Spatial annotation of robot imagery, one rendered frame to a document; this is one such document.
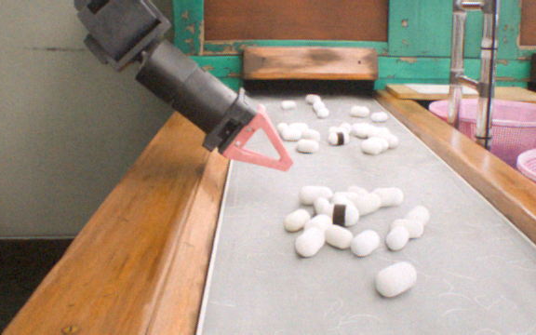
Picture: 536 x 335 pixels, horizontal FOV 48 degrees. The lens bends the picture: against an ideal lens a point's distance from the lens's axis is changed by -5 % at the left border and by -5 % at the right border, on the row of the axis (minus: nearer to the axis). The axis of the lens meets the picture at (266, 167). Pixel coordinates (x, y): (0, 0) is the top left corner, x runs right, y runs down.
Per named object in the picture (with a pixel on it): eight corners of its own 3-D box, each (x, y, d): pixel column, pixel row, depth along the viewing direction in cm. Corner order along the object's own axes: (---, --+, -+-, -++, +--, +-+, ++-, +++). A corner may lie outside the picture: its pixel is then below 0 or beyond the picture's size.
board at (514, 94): (398, 99, 127) (398, 93, 127) (385, 89, 142) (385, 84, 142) (546, 101, 128) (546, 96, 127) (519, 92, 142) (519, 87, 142)
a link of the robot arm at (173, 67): (125, 73, 66) (156, 31, 66) (130, 73, 73) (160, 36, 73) (174, 111, 68) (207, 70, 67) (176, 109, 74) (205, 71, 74)
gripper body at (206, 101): (252, 95, 76) (205, 58, 74) (252, 110, 66) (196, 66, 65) (220, 137, 77) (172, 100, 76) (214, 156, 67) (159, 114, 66)
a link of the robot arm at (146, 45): (79, 38, 66) (137, -14, 66) (95, 45, 78) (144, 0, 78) (151, 118, 68) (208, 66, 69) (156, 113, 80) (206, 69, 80)
